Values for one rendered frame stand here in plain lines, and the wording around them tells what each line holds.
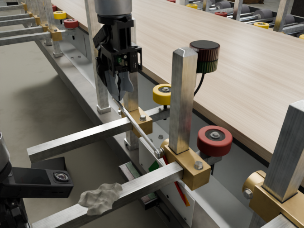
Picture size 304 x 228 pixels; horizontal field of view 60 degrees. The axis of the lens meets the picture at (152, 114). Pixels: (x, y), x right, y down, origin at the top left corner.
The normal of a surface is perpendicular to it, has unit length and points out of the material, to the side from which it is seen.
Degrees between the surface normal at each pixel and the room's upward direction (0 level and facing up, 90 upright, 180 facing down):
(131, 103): 90
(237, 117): 0
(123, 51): 90
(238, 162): 90
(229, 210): 0
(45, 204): 0
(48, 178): 33
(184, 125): 90
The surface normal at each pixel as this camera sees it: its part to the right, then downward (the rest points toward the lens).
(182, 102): 0.51, 0.47
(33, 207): 0.00, -0.84
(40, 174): 0.45, -0.87
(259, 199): -0.86, 0.28
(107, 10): -0.22, 0.53
